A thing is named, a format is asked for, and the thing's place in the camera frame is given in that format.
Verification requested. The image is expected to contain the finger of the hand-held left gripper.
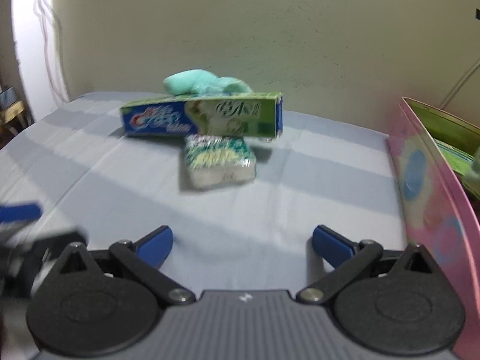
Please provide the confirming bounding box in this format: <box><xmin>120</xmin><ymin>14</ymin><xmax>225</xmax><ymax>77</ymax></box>
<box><xmin>7</xmin><ymin>227</ymin><xmax>89</xmax><ymax>268</ymax></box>
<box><xmin>0</xmin><ymin>202</ymin><xmax>42</xmax><ymax>225</ymax></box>

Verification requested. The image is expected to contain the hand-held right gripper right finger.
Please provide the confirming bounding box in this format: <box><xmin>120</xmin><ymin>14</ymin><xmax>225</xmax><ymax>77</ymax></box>
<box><xmin>295</xmin><ymin>225</ymin><xmax>443</xmax><ymax>305</ymax></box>

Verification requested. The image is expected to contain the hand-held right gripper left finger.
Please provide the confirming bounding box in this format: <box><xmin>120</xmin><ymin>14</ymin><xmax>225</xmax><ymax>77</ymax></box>
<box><xmin>54</xmin><ymin>226</ymin><xmax>196</xmax><ymax>305</ymax></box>

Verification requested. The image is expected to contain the pink tin box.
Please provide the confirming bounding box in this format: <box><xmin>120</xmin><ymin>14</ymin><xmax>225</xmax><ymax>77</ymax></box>
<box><xmin>386</xmin><ymin>97</ymin><xmax>480</xmax><ymax>360</ymax></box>

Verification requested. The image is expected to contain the green toothpaste box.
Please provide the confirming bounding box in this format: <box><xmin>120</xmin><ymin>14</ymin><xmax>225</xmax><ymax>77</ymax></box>
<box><xmin>120</xmin><ymin>92</ymin><xmax>284</xmax><ymax>141</ymax></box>

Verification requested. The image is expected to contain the green striped cloth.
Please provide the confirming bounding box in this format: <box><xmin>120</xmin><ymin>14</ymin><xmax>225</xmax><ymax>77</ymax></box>
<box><xmin>407</xmin><ymin>98</ymin><xmax>480</xmax><ymax>196</ymax></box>

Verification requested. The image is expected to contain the mint green cloth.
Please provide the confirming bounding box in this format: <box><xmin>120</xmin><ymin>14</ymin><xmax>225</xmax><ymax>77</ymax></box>
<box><xmin>162</xmin><ymin>68</ymin><xmax>254</xmax><ymax>97</ymax></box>

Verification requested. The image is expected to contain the wooden furniture piece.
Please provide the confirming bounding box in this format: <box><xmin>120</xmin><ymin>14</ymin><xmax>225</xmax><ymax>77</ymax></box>
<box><xmin>0</xmin><ymin>85</ymin><xmax>34</xmax><ymax>136</ymax></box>

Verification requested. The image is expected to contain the white looped hanging cable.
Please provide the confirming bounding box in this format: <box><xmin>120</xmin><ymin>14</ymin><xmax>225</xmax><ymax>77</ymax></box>
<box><xmin>32</xmin><ymin>0</ymin><xmax>72</xmax><ymax>104</ymax></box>

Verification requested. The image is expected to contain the white wall cable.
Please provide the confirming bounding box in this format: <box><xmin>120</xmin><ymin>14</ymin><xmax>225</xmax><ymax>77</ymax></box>
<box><xmin>440</xmin><ymin>60</ymin><xmax>480</xmax><ymax>111</ymax></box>

